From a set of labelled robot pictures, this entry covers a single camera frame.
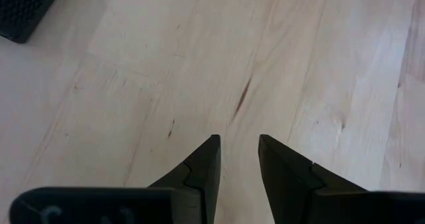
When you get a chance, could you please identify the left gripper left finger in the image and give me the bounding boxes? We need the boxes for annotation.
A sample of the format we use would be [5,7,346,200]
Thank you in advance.
[147,134,222,224]

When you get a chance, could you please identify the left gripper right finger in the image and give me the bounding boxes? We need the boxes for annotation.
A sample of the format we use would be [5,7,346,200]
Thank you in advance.
[258,134,368,224]

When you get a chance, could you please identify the black mesh desk organizer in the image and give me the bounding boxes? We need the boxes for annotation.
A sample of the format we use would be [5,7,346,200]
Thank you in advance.
[0,0,66,45]

